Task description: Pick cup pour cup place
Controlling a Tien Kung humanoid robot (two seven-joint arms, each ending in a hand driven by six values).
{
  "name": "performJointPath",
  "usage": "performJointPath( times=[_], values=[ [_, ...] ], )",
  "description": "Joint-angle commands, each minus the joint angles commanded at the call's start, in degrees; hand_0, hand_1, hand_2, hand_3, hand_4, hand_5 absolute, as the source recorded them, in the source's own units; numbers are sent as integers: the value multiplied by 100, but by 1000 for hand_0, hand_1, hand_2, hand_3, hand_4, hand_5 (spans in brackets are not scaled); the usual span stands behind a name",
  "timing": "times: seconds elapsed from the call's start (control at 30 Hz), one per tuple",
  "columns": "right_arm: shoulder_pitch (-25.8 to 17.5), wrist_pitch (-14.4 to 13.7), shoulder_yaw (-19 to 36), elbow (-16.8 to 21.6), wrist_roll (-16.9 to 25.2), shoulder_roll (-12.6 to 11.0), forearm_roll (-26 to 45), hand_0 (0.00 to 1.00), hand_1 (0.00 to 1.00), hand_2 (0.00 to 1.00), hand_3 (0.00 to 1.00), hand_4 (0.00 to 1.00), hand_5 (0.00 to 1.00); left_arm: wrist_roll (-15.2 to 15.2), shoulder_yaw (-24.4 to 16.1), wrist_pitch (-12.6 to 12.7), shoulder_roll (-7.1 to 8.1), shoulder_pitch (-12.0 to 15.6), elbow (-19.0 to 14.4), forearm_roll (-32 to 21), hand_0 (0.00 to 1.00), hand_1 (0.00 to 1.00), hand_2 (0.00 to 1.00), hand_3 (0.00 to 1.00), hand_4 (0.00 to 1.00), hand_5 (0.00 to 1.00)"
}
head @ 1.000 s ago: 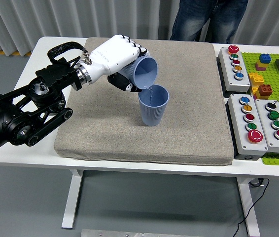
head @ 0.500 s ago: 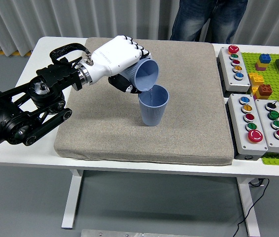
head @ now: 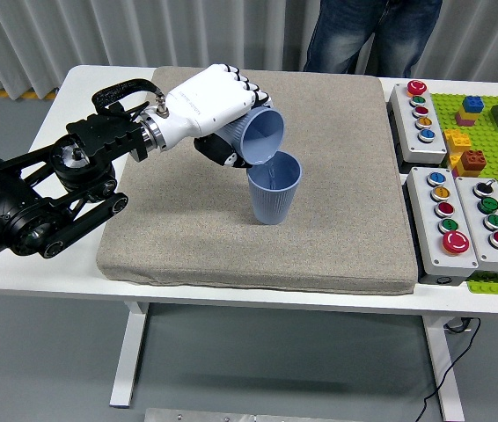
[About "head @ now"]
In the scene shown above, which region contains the black floor cable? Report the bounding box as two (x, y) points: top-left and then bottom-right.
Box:
(419, 316), (482, 422)

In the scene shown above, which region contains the grey five-button control box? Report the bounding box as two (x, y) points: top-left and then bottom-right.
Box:
(406, 166), (480, 274)
(389, 80), (449, 166)

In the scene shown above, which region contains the white table leg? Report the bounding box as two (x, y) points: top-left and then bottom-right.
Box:
(422, 316), (465, 422)
(108, 301), (150, 408)

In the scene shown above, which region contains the green building baseplate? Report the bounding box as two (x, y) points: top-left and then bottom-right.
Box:
(431, 91), (498, 296)

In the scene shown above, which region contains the grey selector switch control box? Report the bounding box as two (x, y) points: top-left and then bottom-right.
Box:
(454, 175), (498, 273)

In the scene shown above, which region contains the grey-brown fabric mat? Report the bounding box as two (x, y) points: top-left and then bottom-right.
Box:
(95, 65), (420, 295)

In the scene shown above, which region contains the blue building brick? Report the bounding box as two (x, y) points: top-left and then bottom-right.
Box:
(462, 95), (486, 114)

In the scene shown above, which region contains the person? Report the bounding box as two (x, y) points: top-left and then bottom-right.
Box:
(302, 0), (443, 79)

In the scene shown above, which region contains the grey pleated curtain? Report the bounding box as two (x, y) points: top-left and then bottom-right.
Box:
(0, 0), (498, 100)

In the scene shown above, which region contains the brown building brick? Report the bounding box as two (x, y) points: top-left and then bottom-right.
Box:
(458, 149), (487, 173)

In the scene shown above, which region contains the yellow building brick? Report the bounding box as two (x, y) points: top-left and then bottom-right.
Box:
(454, 108), (480, 127)
(443, 128), (472, 155)

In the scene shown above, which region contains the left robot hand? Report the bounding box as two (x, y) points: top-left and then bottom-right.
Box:
(156, 63), (275, 170)

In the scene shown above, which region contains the blue ribbed plastic cup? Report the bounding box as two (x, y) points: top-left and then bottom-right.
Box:
(246, 151), (303, 226)
(218, 107), (286, 167)

